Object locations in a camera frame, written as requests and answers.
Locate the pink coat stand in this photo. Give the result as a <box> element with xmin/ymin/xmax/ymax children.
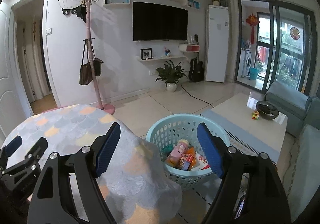
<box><xmin>82</xmin><ymin>0</ymin><xmax>116</xmax><ymax>115</ymax></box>

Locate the white refrigerator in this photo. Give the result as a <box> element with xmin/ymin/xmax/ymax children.
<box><xmin>205</xmin><ymin>5</ymin><xmax>229</xmax><ymax>83</ymax></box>

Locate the orange crinkled snack bag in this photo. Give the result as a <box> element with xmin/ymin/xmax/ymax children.
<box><xmin>185</xmin><ymin>147</ymin><xmax>196</xmax><ymax>157</ymax></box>

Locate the white red shelf box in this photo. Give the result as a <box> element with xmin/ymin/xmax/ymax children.
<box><xmin>179</xmin><ymin>44</ymin><xmax>200</xmax><ymax>53</ymax></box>

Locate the black floor cable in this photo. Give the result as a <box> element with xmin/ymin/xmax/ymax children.
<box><xmin>180</xmin><ymin>84</ymin><xmax>215</xmax><ymax>108</ymax></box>

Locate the light blue laundry basket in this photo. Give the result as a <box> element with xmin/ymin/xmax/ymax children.
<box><xmin>146</xmin><ymin>114</ymin><xmax>231</xmax><ymax>191</ymax></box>

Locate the framed butterfly picture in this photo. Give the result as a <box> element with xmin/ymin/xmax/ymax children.
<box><xmin>140</xmin><ymin>48</ymin><xmax>153</xmax><ymax>61</ymax></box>

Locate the black bowl on table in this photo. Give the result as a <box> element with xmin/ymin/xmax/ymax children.
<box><xmin>256</xmin><ymin>101</ymin><xmax>279</xmax><ymax>120</ymax></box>

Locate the teal sofa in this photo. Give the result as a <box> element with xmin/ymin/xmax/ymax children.
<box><xmin>264</xmin><ymin>81</ymin><xmax>319</xmax><ymax>223</ymax></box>

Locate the colourful snack packet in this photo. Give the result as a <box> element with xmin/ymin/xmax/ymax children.
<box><xmin>177</xmin><ymin>153</ymin><xmax>196</xmax><ymax>171</ymax></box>

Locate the black wall television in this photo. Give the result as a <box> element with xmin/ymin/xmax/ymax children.
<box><xmin>132</xmin><ymin>2</ymin><xmax>188</xmax><ymax>41</ymax></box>

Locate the red white package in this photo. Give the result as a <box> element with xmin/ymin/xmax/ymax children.
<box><xmin>191</xmin><ymin>152</ymin><xmax>210</xmax><ymax>171</ymax></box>

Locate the white coffee table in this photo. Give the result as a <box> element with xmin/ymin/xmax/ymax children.
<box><xmin>212</xmin><ymin>93</ymin><xmax>287</xmax><ymax>153</ymax></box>

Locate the potted green plant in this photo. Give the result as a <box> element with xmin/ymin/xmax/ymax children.
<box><xmin>155</xmin><ymin>60</ymin><xmax>186</xmax><ymax>93</ymax></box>

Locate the red chinese knot ornament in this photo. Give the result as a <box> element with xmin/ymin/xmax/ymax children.
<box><xmin>246</xmin><ymin>13</ymin><xmax>260</xmax><ymax>45</ymax></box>

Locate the white washing machine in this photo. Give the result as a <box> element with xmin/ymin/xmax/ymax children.
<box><xmin>239</xmin><ymin>49</ymin><xmax>252</xmax><ymax>77</ymax></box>

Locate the blue bucket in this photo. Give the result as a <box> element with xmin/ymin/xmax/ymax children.
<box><xmin>249</xmin><ymin>68</ymin><xmax>259</xmax><ymax>81</ymax></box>

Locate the pink white bottle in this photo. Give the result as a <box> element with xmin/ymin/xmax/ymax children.
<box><xmin>165</xmin><ymin>139</ymin><xmax>189</xmax><ymax>167</ymax></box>

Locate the scale pattern tablecloth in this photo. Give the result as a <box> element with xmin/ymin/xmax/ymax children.
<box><xmin>1</xmin><ymin>104</ymin><xmax>182</xmax><ymax>223</ymax></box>

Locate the brown hanging handbag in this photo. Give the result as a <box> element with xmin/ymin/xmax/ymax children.
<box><xmin>79</xmin><ymin>39</ymin><xmax>104</xmax><ymax>86</ymax></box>

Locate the black guitar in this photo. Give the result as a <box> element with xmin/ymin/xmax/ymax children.
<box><xmin>188</xmin><ymin>56</ymin><xmax>204</xmax><ymax>82</ymax></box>

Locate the colourful puzzle cube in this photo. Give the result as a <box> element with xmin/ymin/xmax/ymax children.
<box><xmin>252</xmin><ymin>110</ymin><xmax>260</xmax><ymax>120</ymax></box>

